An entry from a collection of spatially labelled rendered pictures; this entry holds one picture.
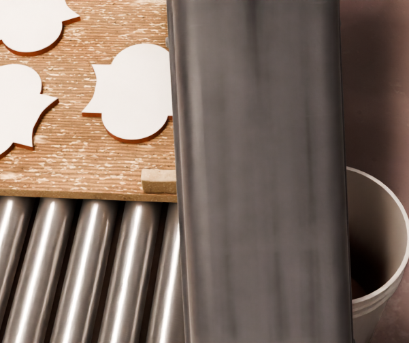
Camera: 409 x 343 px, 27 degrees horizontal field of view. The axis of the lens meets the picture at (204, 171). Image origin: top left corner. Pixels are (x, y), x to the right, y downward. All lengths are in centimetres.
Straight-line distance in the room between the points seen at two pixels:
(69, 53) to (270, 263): 85
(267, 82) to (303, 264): 6
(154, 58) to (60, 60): 12
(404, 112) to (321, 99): 196
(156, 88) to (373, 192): 74
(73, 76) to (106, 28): 9
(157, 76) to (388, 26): 145
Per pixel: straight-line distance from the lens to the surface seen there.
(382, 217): 170
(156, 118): 100
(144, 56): 106
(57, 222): 97
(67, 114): 103
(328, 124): 27
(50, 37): 111
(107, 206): 97
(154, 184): 93
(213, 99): 26
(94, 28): 112
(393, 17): 245
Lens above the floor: 173
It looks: 56 degrees down
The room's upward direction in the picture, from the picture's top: 5 degrees counter-clockwise
